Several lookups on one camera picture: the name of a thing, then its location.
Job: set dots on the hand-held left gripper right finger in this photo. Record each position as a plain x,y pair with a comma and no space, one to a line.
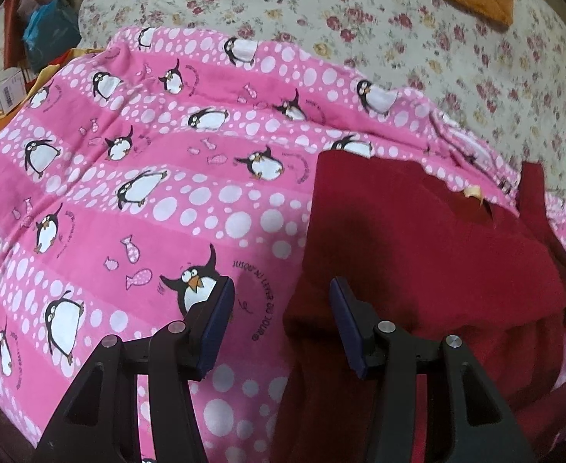
348,323

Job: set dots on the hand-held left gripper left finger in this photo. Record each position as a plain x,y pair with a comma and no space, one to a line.
217,328

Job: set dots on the dark red garment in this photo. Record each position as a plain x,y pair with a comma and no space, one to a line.
408,251

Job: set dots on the pink penguin print blanket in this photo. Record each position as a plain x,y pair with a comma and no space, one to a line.
143,231

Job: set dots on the floral bedspread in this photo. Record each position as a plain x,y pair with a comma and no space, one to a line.
360,19

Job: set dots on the cardboard box with label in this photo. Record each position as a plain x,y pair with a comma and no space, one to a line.
8,89

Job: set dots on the blue plastic bag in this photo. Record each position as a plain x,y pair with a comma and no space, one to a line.
46,29

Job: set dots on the red cloth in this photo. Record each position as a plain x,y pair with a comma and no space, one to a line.
15,24

